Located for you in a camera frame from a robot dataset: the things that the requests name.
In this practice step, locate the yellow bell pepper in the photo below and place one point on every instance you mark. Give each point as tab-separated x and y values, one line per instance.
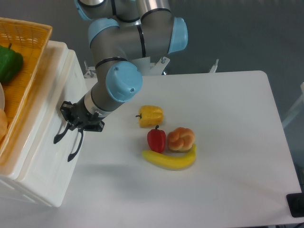
150	115

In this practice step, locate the green bell pepper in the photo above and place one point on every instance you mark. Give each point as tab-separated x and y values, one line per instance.
11	63

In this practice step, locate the knotted bread roll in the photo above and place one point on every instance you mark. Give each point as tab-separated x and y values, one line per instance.
180	140

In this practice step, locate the white frame at right edge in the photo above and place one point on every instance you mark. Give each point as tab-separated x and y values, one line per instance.
294	110

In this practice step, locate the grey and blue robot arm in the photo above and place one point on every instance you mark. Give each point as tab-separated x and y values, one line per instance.
121	31

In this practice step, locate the red bell pepper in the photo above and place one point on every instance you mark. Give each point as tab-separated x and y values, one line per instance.
156	139

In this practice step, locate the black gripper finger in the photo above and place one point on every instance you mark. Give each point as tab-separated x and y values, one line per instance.
76	124
66	110

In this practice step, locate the round bread in basket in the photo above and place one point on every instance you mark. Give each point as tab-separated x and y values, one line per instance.
3	124

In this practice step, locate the white plastic drawer cabinet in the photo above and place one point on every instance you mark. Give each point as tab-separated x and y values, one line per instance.
47	76

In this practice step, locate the orange wicker basket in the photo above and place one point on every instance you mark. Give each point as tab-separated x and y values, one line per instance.
29	39

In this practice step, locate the yellow banana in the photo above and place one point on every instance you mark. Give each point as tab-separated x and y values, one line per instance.
171	162

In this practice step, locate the black device at table edge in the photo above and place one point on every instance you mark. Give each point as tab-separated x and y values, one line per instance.
296	204

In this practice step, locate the white plate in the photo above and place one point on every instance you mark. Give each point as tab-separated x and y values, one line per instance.
2	98

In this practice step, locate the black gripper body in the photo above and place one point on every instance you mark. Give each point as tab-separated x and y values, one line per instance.
83	119

